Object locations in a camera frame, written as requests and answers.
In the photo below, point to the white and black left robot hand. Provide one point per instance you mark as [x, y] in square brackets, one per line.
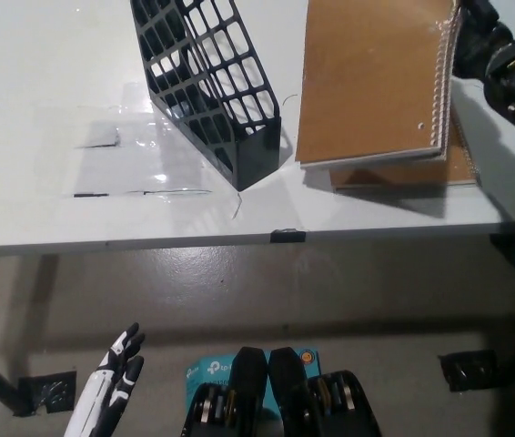
[98, 396]

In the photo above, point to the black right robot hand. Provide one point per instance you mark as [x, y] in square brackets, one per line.
[478, 41]

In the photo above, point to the brown spiral notebook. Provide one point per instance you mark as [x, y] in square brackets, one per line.
[366, 82]
[421, 175]

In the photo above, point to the black lattice book holder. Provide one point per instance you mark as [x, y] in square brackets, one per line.
[257, 155]

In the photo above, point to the teal tp-link box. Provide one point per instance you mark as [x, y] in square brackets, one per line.
[207, 368]

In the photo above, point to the clear plastic sheet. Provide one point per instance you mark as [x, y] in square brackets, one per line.
[139, 159]

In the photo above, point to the grey paper patch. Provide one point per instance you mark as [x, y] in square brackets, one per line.
[100, 136]

